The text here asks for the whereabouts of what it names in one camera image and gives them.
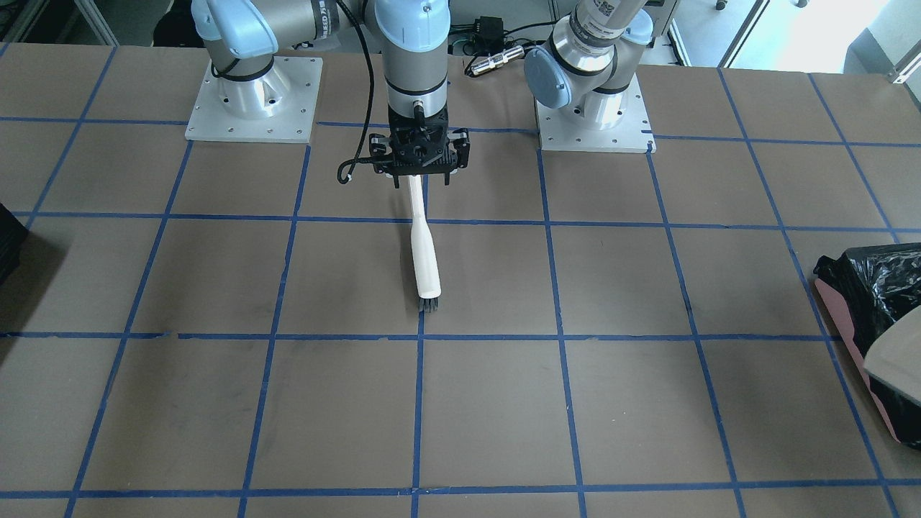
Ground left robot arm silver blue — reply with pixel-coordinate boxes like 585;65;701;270
524;1;654;130

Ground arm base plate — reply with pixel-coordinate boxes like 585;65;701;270
185;57;323;144
534;75;657;154

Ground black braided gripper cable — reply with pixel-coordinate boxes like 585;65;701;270
337;0;393;185

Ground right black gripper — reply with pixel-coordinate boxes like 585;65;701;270
368;116;471;188

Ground beige hand brush black bristles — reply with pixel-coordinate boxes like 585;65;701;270
409;175;442;314

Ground bin with black trash bag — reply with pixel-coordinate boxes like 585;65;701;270
813;242;920;450

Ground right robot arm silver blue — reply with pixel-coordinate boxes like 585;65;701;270
191;1;471;184

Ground beige plastic dustpan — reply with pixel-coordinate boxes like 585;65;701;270
863;307;920;404

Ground silver cylindrical connector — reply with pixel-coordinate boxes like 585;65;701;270
464;45;526;78

